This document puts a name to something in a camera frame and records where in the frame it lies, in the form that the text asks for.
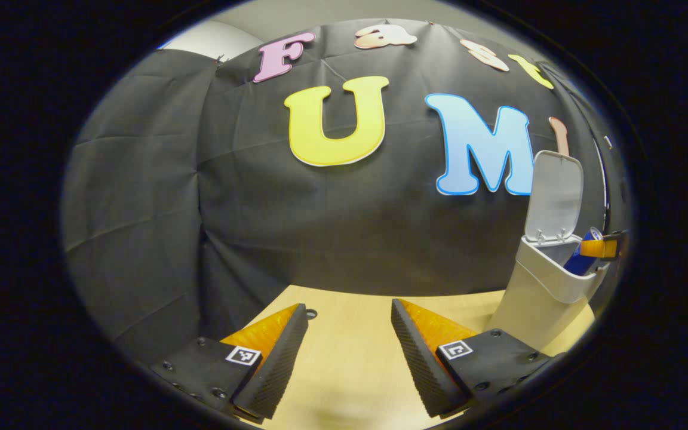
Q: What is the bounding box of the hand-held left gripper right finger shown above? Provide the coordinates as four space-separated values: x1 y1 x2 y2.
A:
391 299 566 419

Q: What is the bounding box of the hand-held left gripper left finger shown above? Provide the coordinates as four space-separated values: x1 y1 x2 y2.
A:
152 303 310 422

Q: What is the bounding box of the black backdrop cloth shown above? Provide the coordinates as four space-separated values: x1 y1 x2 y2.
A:
60 18 631 359

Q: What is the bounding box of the blue pop can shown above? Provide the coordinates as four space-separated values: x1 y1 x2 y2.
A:
563 227 604 277

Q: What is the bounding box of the white desktop garbage bin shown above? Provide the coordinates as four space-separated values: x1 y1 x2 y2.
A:
487 150 610 353

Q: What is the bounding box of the light wooden desktop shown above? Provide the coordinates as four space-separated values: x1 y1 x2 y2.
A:
248 284 595 430

